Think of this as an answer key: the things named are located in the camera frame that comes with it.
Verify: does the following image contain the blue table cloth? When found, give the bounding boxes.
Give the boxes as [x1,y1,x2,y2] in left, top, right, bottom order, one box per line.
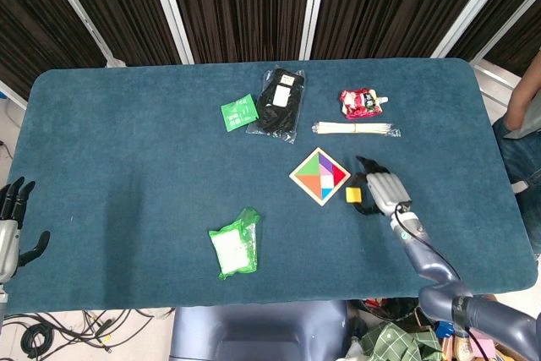
[6,57,538,315]

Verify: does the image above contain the wooden tangram tray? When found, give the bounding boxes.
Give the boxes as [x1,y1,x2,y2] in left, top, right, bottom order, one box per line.
[288,146,352,207]

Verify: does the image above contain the crumpled red snack pouch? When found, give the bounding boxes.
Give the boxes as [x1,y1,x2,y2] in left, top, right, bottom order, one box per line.
[340,87,390,120]

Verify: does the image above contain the dark pleated curtain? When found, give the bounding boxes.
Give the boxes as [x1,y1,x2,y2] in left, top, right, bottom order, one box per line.
[0,0,541,100]

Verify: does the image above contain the small green sachet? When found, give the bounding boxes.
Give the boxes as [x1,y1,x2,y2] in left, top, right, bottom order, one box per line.
[221,93,260,131]

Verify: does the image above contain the green plaid cloth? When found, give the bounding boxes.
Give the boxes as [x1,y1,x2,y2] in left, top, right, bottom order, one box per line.
[358,320,443,361]

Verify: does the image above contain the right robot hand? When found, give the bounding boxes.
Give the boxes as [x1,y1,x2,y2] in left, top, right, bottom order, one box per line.
[352,156,413,216]

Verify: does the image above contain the black gloves in plastic bag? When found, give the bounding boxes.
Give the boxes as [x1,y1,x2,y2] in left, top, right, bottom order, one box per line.
[246,67,309,145]

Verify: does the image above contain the green white wet wipes pack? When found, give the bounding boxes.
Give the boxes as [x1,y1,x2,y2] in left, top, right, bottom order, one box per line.
[207,206,261,281]

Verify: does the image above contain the blue robot torso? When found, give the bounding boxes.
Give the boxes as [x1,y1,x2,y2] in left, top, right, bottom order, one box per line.
[168,299,350,361]

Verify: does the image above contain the green triangle puzzle piece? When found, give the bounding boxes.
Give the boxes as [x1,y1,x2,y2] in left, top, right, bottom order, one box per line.
[294,151,321,176]

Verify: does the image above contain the orange triangle puzzle piece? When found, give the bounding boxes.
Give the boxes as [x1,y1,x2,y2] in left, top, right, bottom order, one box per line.
[294,174,323,200]

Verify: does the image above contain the brown sauce bottle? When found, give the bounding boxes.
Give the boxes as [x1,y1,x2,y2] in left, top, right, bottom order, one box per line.
[455,333,475,361]

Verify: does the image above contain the bundle of wooden skewers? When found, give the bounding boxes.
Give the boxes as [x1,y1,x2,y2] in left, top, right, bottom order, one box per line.
[311,121,402,139]

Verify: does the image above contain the person in jeans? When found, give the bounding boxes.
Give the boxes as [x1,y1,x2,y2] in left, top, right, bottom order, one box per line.
[492,33,541,260]

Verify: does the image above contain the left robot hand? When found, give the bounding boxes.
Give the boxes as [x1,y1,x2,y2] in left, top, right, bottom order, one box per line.
[0,176,51,284]

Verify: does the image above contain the white partition post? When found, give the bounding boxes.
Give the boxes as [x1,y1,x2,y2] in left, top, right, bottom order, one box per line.
[143,0,196,65]
[469,0,541,63]
[36,0,126,68]
[430,0,515,60]
[297,0,331,62]

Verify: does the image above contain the black floor cables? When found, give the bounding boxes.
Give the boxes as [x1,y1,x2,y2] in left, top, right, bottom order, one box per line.
[0,309,177,356]

